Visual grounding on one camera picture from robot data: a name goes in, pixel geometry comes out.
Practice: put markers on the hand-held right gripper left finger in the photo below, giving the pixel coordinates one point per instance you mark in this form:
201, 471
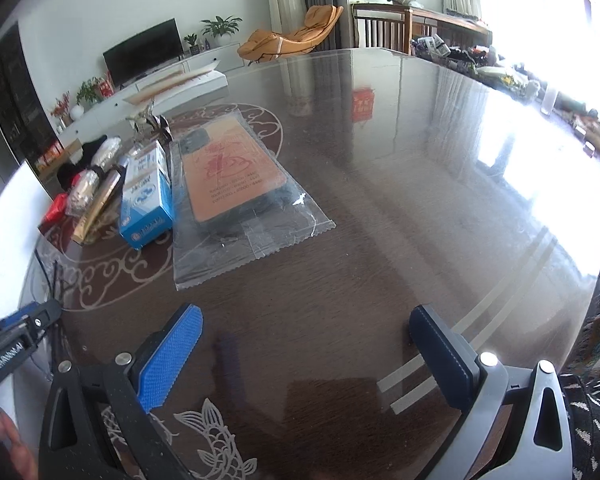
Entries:
172, 360

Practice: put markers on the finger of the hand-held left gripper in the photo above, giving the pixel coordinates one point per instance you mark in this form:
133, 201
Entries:
27, 320

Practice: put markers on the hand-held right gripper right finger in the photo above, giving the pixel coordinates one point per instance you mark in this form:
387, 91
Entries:
442, 360

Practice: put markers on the white storage box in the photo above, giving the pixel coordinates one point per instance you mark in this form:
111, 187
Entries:
10, 230

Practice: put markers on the red pointed packet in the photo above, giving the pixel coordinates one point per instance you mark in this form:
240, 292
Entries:
55, 211

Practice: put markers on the gold slim package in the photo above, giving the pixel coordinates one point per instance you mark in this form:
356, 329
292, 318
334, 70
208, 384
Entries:
100, 202

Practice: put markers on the bagged bundle of sticks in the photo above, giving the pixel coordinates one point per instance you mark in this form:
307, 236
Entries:
82, 192

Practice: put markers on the blue white carton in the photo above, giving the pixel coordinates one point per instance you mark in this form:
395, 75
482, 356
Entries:
147, 205

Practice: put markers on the orange phone case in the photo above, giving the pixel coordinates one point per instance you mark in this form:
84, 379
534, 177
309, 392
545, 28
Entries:
230, 175

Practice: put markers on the person's left hand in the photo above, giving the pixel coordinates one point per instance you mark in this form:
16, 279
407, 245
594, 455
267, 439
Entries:
7, 445

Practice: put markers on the black velvet scrunchie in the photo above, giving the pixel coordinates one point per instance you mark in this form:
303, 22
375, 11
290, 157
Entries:
72, 172

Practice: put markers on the patterned clothing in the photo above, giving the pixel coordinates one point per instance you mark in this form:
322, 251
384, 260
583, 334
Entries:
595, 410

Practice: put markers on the orange snack boxes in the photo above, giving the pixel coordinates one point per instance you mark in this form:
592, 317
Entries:
50, 155

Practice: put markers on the white vase with red flowers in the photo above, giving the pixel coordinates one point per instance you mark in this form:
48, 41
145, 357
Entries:
76, 110

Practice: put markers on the dark display cabinet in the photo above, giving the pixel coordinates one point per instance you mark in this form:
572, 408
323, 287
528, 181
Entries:
10, 95

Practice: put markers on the white TV cabinet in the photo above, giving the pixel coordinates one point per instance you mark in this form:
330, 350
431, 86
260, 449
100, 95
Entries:
105, 107

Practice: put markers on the silver fish ornament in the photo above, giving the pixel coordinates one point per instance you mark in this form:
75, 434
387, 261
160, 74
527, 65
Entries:
147, 120

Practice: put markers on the bushy green plant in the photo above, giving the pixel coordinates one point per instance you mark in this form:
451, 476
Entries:
87, 92

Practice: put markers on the red gift box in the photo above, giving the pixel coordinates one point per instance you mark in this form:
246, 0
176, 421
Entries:
107, 88

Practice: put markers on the white cup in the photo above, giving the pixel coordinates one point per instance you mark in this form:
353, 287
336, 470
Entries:
550, 100

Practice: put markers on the black television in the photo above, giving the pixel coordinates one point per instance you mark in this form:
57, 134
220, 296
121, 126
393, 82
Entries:
142, 55

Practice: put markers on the row of small cluttered things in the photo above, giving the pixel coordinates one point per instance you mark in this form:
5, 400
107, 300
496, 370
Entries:
480, 55

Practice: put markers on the small potted plant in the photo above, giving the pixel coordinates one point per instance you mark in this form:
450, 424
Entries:
192, 44

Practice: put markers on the large leafy potted plant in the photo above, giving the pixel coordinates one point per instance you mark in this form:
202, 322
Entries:
222, 27

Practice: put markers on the wooden sideboard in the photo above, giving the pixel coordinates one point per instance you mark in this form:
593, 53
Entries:
450, 22

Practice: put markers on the wooden chair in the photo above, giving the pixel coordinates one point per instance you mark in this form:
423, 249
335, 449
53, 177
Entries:
380, 25

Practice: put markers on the orange lounge chair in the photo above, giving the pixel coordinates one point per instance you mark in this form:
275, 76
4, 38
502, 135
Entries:
290, 37

